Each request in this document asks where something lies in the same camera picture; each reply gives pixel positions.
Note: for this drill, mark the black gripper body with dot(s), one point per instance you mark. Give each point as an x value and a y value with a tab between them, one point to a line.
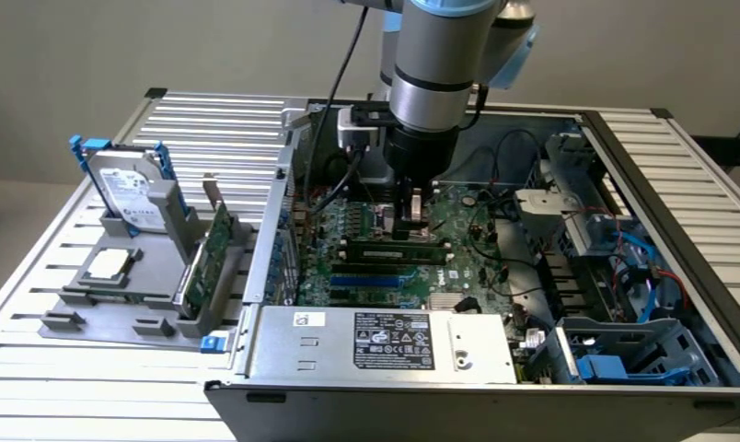
421	149

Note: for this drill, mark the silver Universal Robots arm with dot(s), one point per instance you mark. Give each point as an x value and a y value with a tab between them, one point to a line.
431	55

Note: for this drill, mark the installed green RAM stick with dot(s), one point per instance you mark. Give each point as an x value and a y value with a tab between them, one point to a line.
394	252

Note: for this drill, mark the empty black RAM slot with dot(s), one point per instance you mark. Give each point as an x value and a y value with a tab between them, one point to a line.
370	269

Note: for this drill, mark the CPU socket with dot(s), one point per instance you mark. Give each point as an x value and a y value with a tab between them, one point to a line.
379	218

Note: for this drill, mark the green motherboard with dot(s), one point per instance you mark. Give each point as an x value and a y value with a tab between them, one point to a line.
467	258

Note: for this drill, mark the blue expansion slot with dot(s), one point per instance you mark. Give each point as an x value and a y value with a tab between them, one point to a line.
366	279

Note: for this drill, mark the black rear case fan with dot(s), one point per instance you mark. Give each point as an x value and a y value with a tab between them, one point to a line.
330	147

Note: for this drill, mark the silver chipset heat sink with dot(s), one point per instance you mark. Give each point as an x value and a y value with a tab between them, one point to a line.
449	302

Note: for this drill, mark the silver power supply unit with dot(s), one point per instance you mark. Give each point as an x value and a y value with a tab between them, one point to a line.
370	343

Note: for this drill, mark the green graphics card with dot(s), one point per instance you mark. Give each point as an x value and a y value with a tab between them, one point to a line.
207	262

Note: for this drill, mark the blue plastic clip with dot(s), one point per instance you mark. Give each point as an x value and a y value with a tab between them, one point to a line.
211	344

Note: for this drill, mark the black open PC case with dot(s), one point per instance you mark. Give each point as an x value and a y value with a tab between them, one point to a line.
443	410

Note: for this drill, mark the blue disk caddy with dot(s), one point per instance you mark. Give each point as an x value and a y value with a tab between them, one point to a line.
603	368

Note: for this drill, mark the silver hard disk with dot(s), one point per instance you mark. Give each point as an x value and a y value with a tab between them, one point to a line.
124	184

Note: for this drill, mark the grey disk bay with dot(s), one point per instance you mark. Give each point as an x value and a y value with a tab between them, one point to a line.
639	345

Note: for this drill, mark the silver CPU chip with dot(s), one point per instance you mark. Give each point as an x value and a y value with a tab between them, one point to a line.
111	263

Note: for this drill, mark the grey parts rack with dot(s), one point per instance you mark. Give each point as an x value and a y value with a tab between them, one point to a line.
115	313

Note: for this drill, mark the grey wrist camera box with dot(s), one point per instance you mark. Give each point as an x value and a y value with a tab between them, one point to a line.
360	126

